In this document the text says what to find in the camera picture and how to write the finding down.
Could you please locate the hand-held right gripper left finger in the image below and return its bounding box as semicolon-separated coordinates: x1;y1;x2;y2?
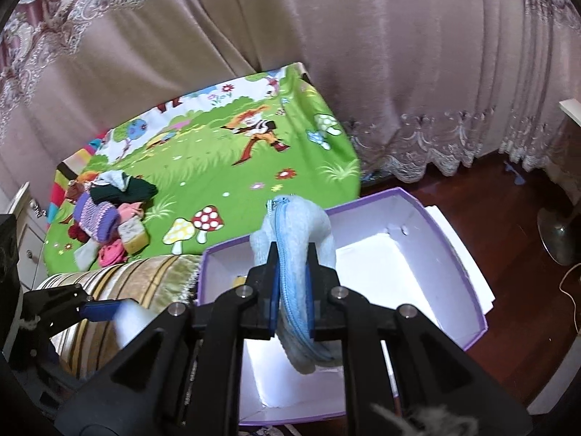
57;241;279;436

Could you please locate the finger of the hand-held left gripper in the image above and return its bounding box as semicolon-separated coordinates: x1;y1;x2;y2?
23;284;121;341

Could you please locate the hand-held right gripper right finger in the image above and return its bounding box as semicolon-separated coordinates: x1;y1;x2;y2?
306;242;533;436

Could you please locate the white fluffy cloth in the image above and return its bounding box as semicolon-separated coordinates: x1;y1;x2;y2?
113;297;157;351

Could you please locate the light blue fuzzy zipper pouch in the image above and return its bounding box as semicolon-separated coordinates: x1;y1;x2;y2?
249;194;346;375

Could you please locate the purple cardboard box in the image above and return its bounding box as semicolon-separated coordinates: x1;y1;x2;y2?
196;187;488;428

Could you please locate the white bedside cabinet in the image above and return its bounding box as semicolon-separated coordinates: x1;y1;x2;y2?
0;182;48;291

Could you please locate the pale grey cloth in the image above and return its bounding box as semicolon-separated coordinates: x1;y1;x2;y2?
75;241;103;270

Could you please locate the bright pink small garment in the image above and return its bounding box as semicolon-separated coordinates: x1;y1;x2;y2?
97;241;129;267

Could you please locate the purple striped knit cloth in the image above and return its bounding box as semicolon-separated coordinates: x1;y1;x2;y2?
73;193;121;242

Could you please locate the pink cloth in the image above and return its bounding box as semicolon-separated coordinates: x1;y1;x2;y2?
118;202;146;223

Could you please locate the dark green cloth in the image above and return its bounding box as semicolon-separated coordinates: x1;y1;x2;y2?
88;177;159;208

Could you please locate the white grey sock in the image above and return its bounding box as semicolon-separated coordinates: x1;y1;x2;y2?
93;170;132;191

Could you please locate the green cartoon printed mat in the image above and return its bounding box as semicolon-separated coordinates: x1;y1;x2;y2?
43;66;361;278

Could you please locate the maroon patterned lace curtain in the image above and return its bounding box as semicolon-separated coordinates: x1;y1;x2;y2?
0;0;228;101

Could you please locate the small blue floor item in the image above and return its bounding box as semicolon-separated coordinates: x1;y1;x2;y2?
503;161;527;187

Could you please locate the mauve curtain with lace hem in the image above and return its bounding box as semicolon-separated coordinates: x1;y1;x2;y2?
0;0;581;188

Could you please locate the metal fan base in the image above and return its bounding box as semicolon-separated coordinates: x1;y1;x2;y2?
537;204;581;267

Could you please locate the white desk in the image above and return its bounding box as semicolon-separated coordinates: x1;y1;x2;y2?
558;99;581;128

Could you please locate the thin white cable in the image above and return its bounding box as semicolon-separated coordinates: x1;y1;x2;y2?
559;267;581;303

